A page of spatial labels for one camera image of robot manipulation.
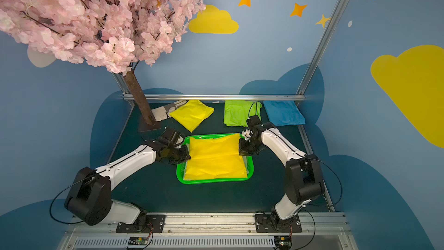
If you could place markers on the yellow folded raincoat back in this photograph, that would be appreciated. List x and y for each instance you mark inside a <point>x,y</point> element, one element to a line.
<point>192,114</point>

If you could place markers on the aluminium frame post left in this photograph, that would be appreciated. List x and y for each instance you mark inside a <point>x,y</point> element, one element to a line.
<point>123,87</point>

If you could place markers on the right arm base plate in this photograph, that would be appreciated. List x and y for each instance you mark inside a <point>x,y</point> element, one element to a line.
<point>271,223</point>

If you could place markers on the tree base plate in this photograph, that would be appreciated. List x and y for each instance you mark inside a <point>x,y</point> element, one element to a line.
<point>144,127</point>

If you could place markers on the blue folded raincoat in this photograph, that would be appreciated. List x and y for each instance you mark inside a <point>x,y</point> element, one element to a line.
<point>284,113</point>

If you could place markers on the aluminium frame post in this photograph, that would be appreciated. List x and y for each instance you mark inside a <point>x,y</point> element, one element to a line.
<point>322,46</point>
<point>123,87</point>

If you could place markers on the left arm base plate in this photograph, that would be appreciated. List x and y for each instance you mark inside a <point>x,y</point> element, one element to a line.
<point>149,223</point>

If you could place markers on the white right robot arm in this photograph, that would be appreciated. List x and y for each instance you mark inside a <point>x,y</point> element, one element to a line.
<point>303,180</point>

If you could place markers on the beige folded cloth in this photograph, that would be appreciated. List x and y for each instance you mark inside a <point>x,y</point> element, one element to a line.
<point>164,112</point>

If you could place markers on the right circuit board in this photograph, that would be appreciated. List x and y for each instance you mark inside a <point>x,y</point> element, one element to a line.
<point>282,243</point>

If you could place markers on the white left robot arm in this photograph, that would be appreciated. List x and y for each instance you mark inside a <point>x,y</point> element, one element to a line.
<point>90,196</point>

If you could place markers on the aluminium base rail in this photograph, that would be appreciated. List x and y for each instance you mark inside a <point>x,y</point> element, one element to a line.
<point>216,231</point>

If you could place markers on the lime green folded raincoat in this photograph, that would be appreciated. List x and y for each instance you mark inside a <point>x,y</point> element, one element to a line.
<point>237,112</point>

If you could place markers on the yellow raincoat front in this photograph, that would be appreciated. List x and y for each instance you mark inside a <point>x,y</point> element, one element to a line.
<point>216,156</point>

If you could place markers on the yellow raincoat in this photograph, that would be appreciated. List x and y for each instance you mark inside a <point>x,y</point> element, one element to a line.
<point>192,114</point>
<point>216,156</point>

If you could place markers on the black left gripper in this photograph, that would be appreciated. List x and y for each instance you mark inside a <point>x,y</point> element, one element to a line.
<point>178,154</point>

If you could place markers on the aluminium frame crossbar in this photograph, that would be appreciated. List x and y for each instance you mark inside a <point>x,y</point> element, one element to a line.
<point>222,97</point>

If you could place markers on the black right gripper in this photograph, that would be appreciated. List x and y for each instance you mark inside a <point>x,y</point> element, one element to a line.
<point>245,146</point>

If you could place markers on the aluminium frame post right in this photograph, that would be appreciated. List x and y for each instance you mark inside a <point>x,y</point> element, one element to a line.
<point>322,46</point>

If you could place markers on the circuit board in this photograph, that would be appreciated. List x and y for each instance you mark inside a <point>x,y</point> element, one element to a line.
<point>282,243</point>
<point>138,242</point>

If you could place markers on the pink cherry blossom tree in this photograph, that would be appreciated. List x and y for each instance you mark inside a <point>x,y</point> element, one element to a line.
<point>114,34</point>

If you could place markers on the left circuit board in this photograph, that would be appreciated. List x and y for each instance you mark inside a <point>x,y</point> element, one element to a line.
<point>138,242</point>

